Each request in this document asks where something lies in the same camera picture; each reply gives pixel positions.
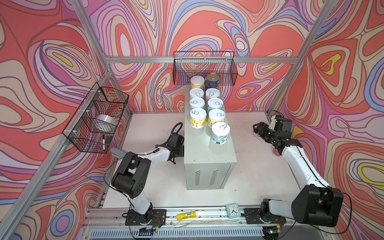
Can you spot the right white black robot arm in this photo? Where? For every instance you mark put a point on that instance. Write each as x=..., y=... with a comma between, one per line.
x=317, y=203

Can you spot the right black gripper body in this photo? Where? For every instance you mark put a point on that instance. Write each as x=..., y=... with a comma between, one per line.
x=276, y=135

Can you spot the yellow label can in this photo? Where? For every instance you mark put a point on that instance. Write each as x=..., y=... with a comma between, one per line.
x=215, y=116

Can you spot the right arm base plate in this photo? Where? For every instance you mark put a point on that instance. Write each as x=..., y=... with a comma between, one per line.
x=252, y=216

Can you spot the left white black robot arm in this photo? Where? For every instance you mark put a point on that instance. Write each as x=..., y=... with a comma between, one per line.
x=131, y=174

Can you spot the small green alarm clock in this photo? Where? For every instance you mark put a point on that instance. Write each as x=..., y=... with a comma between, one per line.
x=233, y=211

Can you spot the black wire basket left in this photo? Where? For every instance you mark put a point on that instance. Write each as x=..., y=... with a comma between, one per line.
x=86, y=132

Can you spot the black wire basket back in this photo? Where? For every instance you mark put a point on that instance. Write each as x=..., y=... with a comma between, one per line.
x=187, y=64

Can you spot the black wire basket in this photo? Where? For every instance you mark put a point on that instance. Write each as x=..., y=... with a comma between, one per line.
x=86, y=132
x=187, y=64

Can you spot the blue label tin can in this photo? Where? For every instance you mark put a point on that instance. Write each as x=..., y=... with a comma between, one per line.
x=212, y=81

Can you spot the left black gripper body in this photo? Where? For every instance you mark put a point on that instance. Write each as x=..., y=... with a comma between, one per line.
x=179, y=151

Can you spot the pink label pull-tab can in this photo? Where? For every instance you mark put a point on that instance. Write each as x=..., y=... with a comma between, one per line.
x=196, y=93

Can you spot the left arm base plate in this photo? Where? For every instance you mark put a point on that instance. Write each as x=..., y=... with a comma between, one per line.
x=156, y=217

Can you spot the white tape roll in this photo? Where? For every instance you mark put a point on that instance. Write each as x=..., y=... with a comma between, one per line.
x=107, y=119

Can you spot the grey blue sponge block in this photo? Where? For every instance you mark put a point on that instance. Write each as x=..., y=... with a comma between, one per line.
x=117, y=153

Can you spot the green orange peach can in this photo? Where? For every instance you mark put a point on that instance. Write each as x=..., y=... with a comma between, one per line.
x=197, y=82

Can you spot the grey metal cabinet box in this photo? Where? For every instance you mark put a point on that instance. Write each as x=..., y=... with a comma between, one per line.
x=208, y=165

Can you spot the yellow label tag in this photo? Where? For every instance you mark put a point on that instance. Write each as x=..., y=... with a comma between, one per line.
x=184, y=216

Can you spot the black marker pen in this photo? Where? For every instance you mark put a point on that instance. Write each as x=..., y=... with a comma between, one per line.
x=103, y=143

